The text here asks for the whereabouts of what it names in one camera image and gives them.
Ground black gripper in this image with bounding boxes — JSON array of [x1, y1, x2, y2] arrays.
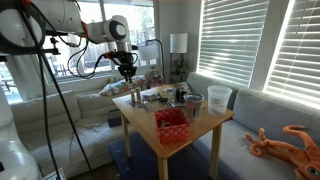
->
[[113, 51, 137, 83]]

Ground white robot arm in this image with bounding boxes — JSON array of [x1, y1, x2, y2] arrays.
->
[[0, 0, 137, 82]]

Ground floral pillow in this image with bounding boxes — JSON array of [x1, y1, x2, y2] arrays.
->
[[99, 75, 145, 96]]

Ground white sofa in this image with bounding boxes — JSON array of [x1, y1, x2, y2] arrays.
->
[[10, 90, 123, 178]]

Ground black zippered case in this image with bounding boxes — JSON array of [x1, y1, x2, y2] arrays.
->
[[172, 88, 186, 103]]

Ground wooden table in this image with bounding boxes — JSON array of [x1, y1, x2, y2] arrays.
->
[[113, 91, 234, 180]]

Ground red brick-pattern basket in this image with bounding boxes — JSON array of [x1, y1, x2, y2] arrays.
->
[[153, 108, 191, 144]]

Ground grey metal can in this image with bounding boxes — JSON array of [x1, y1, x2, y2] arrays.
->
[[184, 93, 204, 121]]

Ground black tripod stand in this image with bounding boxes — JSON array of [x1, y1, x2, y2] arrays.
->
[[19, 0, 98, 180]]

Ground dark blue rug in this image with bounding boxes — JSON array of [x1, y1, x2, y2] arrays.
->
[[108, 133, 210, 180]]

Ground translucent plastic cup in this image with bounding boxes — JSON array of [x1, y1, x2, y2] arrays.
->
[[207, 85, 232, 117]]

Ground white window blind left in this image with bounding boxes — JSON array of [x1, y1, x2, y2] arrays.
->
[[197, 0, 269, 86]]

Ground white window blind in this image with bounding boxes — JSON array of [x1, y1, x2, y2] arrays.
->
[[197, 0, 269, 86], [264, 0, 320, 108]]

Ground grey sofa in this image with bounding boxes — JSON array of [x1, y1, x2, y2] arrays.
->
[[187, 73, 320, 180]]

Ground white window blind right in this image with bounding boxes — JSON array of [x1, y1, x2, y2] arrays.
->
[[264, 0, 320, 108]]

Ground orange octopus plush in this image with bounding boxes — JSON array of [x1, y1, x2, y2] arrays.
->
[[245, 125, 320, 180]]

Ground white usb cable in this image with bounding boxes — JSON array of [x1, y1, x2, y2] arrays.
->
[[143, 96, 176, 113]]

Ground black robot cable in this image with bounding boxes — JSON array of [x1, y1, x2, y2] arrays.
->
[[67, 39, 116, 80]]

